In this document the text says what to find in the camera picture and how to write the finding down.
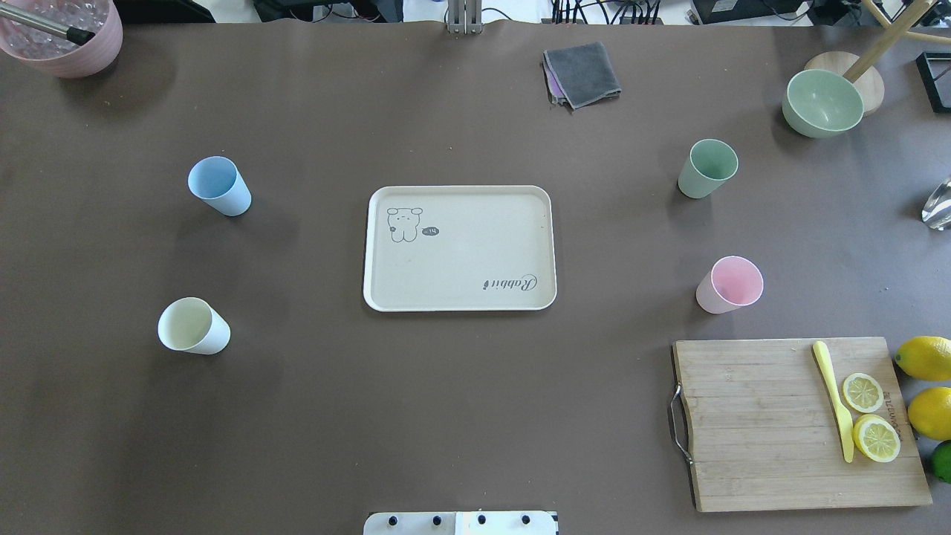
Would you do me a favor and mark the grey folded cloth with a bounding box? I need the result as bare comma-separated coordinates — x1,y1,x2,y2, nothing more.
542,42,622,111

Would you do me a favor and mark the cream white plastic cup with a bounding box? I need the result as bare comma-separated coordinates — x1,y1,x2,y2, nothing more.
157,296,231,355

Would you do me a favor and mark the pink bowl with ice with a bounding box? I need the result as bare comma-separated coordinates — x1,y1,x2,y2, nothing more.
1,1,123,78

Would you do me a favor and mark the light blue plastic cup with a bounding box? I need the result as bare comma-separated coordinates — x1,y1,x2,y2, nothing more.
188,156,252,216

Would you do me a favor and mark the aluminium frame post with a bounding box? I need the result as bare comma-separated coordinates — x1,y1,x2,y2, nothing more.
446,0,483,35

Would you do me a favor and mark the lemon half lower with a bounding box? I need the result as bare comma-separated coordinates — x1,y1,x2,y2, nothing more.
852,414,901,463

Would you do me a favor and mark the green plastic bowl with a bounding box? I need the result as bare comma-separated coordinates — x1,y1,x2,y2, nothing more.
782,70,865,139

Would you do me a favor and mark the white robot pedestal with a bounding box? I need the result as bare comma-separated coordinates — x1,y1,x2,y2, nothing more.
363,509,559,534

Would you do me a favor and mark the whole yellow lemon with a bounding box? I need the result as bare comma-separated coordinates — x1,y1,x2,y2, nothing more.
907,387,951,441
894,336,950,382

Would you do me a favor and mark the green lime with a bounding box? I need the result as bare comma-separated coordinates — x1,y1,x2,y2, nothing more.
930,440,951,484

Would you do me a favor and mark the cream rabbit serving tray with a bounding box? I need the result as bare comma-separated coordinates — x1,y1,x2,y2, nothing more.
363,185,557,312

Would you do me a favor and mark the wooden cutting board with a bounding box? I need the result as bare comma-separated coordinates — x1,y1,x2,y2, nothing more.
672,337,932,513

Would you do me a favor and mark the lemon half upper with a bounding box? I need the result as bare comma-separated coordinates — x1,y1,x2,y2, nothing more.
842,372,884,414

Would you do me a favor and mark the yellow plastic knife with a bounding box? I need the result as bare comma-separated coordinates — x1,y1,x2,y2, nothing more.
812,340,855,463

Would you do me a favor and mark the pink plastic cup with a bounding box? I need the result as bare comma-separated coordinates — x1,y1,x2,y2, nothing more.
695,256,764,314

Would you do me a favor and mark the clear textured glass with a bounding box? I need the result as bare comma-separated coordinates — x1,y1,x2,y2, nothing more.
921,177,951,231

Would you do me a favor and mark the green plastic cup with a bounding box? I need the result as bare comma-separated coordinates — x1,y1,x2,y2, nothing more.
677,139,739,199

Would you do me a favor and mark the lemon half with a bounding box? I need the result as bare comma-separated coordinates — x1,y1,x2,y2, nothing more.
852,414,901,463
842,372,884,414

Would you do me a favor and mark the wooden cup stand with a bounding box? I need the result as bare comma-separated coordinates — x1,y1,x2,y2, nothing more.
805,1,949,117

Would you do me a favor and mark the black mirror tray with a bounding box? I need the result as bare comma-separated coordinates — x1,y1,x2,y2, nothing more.
916,51,950,113

